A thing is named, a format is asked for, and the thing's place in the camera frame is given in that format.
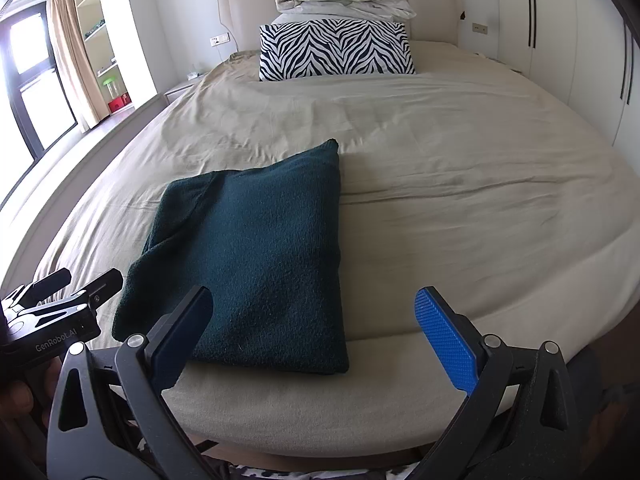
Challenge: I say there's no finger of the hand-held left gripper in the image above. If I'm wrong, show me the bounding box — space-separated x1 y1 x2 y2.
20 267 74 303
67 268 125 308

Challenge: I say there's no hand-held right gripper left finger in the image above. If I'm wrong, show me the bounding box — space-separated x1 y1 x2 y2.
46 286 216 480

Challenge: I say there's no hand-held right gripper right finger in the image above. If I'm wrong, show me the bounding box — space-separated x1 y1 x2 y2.
414 286 583 480

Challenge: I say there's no dark green knit sweater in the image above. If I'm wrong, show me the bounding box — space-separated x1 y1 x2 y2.
112 138 350 376

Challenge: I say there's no person's left hand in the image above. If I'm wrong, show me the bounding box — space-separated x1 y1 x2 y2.
0 379 37 423

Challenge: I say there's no bed with beige sheet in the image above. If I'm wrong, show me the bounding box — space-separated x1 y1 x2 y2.
0 42 640 456

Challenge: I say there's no black framed window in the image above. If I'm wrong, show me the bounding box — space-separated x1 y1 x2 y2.
0 2 79 161

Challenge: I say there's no green plastic container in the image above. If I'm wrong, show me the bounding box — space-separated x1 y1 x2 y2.
101 74 121 107

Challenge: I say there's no white nightstand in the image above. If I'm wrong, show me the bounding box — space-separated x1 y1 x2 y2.
164 72 212 107

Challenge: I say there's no beige curtain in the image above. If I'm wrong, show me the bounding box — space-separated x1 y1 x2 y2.
46 0 102 131

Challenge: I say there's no zebra print pillow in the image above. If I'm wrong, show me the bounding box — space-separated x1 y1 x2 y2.
258 20 417 82

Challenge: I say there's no beige padded headboard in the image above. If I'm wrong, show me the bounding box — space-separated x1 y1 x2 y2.
216 0 462 58

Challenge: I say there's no white wardrobe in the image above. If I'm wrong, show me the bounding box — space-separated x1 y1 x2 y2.
495 0 640 153

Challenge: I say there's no folded white duvet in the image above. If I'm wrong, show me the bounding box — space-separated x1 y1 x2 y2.
272 0 418 25

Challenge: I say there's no white wall shelf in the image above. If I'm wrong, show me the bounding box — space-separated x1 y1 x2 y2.
71 0 137 117

